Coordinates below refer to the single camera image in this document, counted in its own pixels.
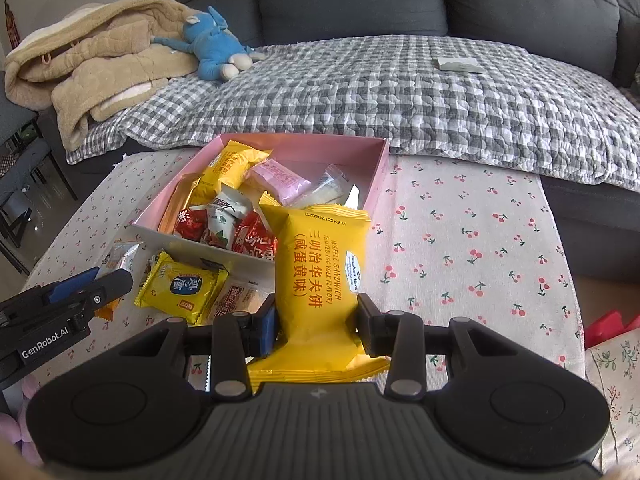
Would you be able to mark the red plastic chair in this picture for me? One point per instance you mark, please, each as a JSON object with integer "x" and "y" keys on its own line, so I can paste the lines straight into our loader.
{"x": 608, "y": 326}

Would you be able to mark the blue plush toy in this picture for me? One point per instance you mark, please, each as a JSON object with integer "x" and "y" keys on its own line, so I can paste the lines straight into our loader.
{"x": 207, "y": 36}

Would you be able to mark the white pecan kernel packet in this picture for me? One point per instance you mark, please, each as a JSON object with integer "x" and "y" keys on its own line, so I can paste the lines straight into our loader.
{"x": 224, "y": 214}

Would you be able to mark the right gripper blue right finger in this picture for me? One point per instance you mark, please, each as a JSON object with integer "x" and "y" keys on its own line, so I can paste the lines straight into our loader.
{"x": 380, "y": 332}

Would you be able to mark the silver truffle chocolate packet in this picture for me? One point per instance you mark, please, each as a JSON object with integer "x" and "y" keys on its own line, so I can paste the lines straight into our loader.
{"x": 121, "y": 256}

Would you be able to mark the yellow cracker pack blue label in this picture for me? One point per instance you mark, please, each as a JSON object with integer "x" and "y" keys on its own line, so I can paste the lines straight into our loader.
{"x": 181, "y": 290}

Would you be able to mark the large yellow waffle snack bag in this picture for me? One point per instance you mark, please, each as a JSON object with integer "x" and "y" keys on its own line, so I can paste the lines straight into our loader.
{"x": 228, "y": 168}

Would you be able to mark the white nut triangle packet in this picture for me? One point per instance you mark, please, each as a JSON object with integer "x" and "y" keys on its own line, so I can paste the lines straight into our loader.
{"x": 352, "y": 199}

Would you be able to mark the orange wafer bar wrapper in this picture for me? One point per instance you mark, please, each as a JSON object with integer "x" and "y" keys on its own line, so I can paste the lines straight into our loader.
{"x": 178, "y": 200}

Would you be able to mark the pink snack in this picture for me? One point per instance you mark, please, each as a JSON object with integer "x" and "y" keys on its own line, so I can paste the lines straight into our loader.
{"x": 281, "y": 183}

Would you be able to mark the small red snack packet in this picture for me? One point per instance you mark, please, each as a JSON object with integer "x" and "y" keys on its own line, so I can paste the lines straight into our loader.
{"x": 191, "y": 223}

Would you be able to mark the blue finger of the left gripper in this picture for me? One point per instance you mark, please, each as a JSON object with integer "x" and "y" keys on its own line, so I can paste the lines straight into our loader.
{"x": 63, "y": 289}

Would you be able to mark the clear packet tan biscuit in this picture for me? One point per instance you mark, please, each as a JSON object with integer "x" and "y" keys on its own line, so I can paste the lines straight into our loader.
{"x": 237, "y": 297}

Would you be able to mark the grey checked sofa cover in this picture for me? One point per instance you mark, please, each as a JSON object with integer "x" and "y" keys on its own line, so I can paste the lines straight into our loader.
{"x": 524, "y": 112}

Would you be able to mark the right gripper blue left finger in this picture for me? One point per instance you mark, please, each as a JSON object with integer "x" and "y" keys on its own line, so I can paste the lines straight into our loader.
{"x": 257, "y": 331}

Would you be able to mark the dark grey chair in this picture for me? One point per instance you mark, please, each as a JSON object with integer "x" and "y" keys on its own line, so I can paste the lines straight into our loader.
{"x": 19, "y": 126}

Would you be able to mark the beige quilted blanket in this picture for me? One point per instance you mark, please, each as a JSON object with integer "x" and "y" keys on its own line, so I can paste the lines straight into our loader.
{"x": 97, "y": 61}

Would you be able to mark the clear rice cracker packet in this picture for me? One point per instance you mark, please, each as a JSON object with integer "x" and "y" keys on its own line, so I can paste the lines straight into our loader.
{"x": 331, "y": 187}

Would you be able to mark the large red snack packet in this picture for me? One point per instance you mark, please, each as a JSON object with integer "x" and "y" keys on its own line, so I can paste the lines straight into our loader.
{"x": 252, "y": 238}

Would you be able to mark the white paper on sofa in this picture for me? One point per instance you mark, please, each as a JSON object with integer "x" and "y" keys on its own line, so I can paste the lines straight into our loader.
{"x": 460, "y": 65}

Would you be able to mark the cherry print tablecloth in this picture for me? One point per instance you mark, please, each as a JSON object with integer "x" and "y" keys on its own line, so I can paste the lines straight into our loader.
{"x": 446, "y": 239}

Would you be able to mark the hand in purple glove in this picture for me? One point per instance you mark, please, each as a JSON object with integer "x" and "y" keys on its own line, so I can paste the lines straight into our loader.
{"x": 14, "y": 404}

